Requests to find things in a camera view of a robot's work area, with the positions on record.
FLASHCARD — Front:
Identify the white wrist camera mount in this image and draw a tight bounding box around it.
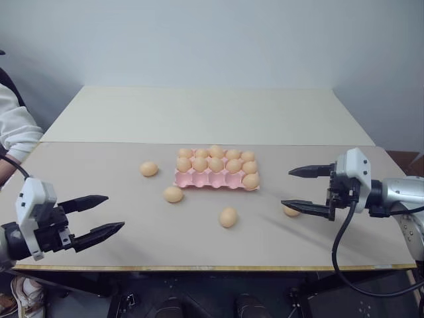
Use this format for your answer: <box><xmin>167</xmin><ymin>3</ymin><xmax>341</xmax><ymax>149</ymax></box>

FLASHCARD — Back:
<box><xmin>334</xmin><ymin>147</ymin><xmax>373</xmax><ymax>213</ymax></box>
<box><xmin>15</xmin><ymin>178</ymin><xmax>58</xmax><ymax>261</ymax></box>

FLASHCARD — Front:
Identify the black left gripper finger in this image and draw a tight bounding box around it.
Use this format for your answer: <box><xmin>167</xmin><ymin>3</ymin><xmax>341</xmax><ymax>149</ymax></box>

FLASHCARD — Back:
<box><xmin>58</xmin><ymin>194</ymin><xmax>109</xmax><ymax>215</ymax></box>
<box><xmin>70</xmin><ymin>221</ymin><xmax>126</xmax><ymax>254</ymax></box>

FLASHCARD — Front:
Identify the pink egg tray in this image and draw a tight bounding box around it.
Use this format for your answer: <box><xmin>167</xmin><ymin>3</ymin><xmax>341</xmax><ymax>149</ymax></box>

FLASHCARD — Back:
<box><xmin>174</xmin><ymin>166</ymin><xmax>261</xmax><ymax>192</ymax></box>

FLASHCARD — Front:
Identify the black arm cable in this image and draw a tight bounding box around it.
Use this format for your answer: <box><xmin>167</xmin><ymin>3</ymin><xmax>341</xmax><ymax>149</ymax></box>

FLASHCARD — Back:
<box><xmin>0</xmin><ymin>154</ymin><xmax>30</xmax><ymax>182</ymax></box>
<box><xmin>331</xmin><ymin>197</ymin><xmax>424</xmax><ymax>297</ymax></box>

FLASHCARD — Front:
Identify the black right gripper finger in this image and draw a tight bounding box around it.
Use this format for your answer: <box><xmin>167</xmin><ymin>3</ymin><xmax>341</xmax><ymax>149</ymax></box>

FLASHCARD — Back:
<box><xmin>280</xmin><ymin>199</ymin><xmax>331</xmax><ymax>220</ymax></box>
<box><xmin>288</xmin><ymin>163</ymin><xmax>333</xmax><ymax>180</ymax></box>

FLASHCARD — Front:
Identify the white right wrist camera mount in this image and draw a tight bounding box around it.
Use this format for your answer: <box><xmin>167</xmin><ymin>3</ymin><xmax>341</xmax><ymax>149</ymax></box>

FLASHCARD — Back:
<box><xmin>334</xmin><ymin>147</ymin><xmax>373</xmax><ymax>213</ymax></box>

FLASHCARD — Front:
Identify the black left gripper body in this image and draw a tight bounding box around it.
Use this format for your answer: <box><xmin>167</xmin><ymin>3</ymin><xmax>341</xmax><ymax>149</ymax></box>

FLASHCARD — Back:
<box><xmin>33</xmin><ymin>205</ymin><xmax>76</xmax><ymax>253</ymax></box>

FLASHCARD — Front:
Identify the person's white sleeved arm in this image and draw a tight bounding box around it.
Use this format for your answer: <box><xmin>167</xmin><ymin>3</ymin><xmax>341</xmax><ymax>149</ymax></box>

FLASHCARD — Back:
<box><xmin>0</xmin><ymin>82</ymin><xmax>45</xmax><ymax>164</ymax></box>

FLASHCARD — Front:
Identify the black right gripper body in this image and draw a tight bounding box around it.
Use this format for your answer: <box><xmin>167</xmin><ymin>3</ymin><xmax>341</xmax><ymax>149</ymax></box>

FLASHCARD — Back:
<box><xmin>325</xmin><ymin>162</ymin><xmax>361</xmax><ymax>221</ymax></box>

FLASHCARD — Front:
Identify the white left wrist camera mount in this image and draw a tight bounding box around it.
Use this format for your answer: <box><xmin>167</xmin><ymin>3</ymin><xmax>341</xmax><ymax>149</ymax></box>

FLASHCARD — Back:
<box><xmin>15</xmin><ymin>178</ymin><xmax>58</xmax><ymax>261</ymax></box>

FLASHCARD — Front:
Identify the white and brown sneaker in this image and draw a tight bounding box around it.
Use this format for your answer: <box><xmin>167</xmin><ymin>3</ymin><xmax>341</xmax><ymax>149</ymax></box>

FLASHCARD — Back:
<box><xmin>11</xmin><ymin>276</ymin><xmax>46</xmax><ymax>318</ymax></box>

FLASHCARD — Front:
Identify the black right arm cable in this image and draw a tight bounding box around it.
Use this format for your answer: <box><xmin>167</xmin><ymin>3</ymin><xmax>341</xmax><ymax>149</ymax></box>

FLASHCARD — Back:
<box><xmin>331</xmin><ymin>197</ymin><xmax>424</xmax><ymax>297</ymax></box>

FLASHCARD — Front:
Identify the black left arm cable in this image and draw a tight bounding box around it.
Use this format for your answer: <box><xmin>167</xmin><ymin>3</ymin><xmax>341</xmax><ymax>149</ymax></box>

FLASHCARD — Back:
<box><xmin>0</xmin><ymin>154</ymin><xmax>30</xmax><ymax>182</ymax></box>

